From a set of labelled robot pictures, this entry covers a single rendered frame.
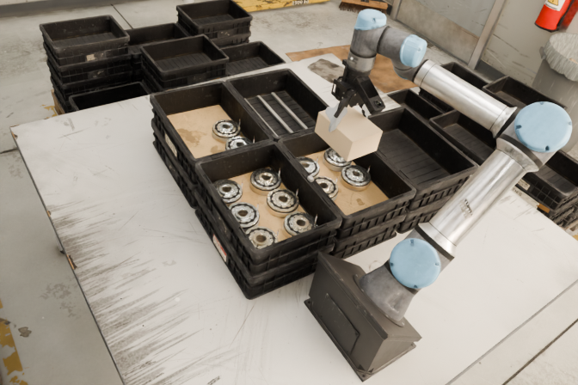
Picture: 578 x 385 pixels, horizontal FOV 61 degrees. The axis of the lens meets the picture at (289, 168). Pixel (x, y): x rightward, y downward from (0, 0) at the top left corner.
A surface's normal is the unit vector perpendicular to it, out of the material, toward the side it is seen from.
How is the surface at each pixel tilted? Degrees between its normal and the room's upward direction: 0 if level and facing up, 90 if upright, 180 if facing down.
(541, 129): 42
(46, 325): 0
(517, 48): 90
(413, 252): 57
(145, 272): 0
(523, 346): 0
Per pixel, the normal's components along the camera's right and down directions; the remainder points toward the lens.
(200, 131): 0.14, -0.74
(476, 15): -0.81, 0.29
